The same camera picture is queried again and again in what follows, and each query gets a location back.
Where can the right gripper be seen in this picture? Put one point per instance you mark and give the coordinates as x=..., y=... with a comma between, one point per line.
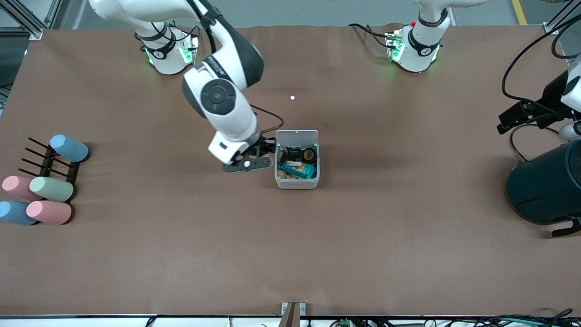
x=263, y=146

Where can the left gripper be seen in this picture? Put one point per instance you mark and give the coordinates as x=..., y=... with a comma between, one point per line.
x=549, y=97

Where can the dark snack wrapper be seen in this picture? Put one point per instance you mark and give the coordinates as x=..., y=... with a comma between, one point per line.
x=294, y=155

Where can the white square lidded bin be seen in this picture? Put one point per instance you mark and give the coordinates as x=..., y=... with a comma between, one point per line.
x=297, y=184

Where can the black tape roll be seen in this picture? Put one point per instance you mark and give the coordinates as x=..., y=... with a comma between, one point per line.
x=305, y=155

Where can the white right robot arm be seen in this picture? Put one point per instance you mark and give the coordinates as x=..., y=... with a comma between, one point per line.
x=227, y=113

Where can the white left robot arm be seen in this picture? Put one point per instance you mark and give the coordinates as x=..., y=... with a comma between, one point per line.
x=420, y=47

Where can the yellow brown snack wrapper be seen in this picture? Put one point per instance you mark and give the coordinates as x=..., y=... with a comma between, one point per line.
x=282, y=158

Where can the teal snack wrapper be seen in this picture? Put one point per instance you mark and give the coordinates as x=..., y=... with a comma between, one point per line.
x=299, y=171

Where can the blue plastic cup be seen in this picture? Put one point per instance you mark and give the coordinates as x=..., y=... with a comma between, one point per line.
x=14, y=212
x=69, y=148

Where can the green plastic cup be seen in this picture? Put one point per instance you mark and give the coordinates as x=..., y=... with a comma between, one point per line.
x=51, y=189

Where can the black cup rack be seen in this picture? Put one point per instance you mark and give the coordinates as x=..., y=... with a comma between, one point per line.
x=47, y=165

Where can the pink plastic cup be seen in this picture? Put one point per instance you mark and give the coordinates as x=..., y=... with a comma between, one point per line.
x=17, y=187
x=48, y=212

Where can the aluminium frame profile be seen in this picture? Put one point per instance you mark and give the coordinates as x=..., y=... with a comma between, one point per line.
x=551, y=28
x=27, y=25

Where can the metal table edge bracket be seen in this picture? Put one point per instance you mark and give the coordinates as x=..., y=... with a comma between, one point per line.
x=292, y=313

